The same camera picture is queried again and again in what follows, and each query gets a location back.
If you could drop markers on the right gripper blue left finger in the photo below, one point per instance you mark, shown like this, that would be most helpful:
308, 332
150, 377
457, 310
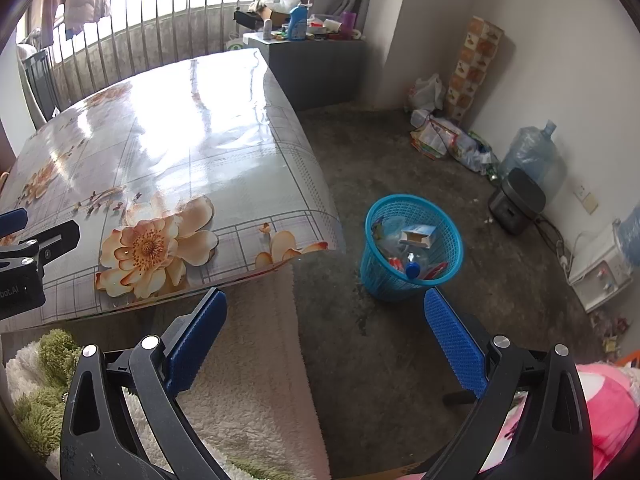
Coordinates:
189, 338

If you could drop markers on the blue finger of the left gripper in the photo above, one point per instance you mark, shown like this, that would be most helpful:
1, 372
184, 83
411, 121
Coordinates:
13, 221

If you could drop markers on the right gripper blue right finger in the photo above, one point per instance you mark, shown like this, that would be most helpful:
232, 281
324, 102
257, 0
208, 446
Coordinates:
464, 355

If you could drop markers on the red white snack bag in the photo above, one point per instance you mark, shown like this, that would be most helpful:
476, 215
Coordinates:
414, 270

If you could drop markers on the blue medicine box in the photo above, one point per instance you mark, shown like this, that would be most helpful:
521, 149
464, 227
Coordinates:
418, 235

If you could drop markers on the blue mesh trash basket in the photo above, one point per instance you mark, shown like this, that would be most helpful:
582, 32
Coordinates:
384, 220

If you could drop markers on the pile of packaging trash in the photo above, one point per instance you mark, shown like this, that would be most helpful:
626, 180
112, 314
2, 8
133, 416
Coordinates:
437, 138

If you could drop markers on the white fluffy blanket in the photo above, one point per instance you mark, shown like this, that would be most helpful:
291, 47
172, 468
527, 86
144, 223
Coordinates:
251, 403

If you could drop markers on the black rice cooker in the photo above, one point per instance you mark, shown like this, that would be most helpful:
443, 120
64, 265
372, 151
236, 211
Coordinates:
517, 202

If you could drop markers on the pink cloth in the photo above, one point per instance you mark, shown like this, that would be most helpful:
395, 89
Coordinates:
612, 398

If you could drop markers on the white water dispenser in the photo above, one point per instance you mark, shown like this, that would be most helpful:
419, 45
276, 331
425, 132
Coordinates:
600, 270

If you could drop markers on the orange box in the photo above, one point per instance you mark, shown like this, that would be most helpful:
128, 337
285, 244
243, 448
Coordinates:
632, 360

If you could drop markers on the water jug on dispenser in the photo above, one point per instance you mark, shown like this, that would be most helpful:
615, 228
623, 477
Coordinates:
628, 234

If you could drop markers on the empty blue water jug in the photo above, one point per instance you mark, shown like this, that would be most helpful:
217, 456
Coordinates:
533, 151

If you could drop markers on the pink hanging garment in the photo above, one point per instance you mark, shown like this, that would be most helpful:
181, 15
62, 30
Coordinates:
50, 7

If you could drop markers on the white plastic bag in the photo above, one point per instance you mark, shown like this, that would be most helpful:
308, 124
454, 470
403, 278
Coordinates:
427, 94

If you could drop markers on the metal balcony railing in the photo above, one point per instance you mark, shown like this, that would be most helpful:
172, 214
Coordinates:
136, 36

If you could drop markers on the grey cabinet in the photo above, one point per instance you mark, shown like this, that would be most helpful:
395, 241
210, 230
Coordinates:
313, 73

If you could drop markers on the blue detergent bottle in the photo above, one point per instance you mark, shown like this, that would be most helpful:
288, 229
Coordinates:
297, 25

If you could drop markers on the purple cup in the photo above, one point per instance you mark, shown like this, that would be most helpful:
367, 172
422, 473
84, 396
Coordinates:
348, 23

